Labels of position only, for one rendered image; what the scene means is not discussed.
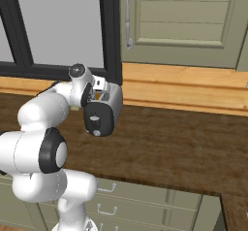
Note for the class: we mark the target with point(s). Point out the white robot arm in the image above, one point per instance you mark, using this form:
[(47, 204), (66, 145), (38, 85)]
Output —
[(32, 150)]

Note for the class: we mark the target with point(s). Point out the shallow olive green drawer front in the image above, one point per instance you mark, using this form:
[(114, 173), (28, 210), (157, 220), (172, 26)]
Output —
[(151, 194)]

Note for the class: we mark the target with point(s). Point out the deep olive green drawer front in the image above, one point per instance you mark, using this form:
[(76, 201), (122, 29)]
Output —
[(145, 214)]

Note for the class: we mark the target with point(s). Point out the black and silver toaster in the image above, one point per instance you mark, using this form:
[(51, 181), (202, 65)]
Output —
[(102, 118)]

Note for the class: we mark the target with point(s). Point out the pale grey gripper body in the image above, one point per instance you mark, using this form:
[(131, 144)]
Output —
[(75, 108)]

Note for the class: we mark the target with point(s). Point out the orange bread slice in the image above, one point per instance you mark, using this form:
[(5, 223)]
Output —
[(96, 95)]

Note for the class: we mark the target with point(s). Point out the black window frame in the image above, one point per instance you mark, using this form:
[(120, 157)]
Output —
[(111, 31)]

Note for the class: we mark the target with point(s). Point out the olive green cupboard door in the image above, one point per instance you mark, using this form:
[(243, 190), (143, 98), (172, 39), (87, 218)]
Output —
[(187, 50)]

